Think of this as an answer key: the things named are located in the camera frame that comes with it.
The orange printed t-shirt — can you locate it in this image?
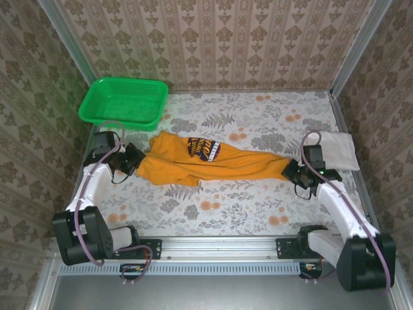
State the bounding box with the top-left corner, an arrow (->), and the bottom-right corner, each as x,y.
136,130 -> 293,187

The white folded t-shirt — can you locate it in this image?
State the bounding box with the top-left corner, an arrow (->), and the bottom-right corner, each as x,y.
305,130 -> 361,172

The green plastic basket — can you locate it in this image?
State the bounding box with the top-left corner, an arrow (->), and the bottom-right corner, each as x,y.
79,77 -> 170,132

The floral patterned table cover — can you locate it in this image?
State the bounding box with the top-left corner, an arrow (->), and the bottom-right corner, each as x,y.
84,91 -> 372,238

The grey metal panel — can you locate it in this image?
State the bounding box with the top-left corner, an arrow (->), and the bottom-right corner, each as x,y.
30,260 -> 404,310

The aluminium table edge rail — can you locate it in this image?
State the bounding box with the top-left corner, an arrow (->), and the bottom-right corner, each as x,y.
328,92 -> 381,235
74,127 -> 99,194

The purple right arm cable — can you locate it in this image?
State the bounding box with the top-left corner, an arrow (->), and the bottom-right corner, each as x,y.
300,130 -> 394,296

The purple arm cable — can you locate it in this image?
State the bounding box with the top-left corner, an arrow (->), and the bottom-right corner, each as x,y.
73,120 -> 152,285
300,130 -> 394,296

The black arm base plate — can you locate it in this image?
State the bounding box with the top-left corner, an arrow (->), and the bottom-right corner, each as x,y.
105,238 -> 163,261
275,237 -> 323,261

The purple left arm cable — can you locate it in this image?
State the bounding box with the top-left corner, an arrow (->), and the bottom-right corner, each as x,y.
73,120 -> 152,285

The aluminium mounting rail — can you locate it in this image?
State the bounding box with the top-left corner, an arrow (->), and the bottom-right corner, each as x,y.
48,234 -> 397,261

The grey slotted cable duct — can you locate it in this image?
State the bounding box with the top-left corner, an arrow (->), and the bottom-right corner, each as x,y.
59,260 -> 303,276

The aluminium frame post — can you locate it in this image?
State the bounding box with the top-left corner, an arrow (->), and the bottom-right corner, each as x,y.
330,0 -> 393,97
37,0 -> 96,90

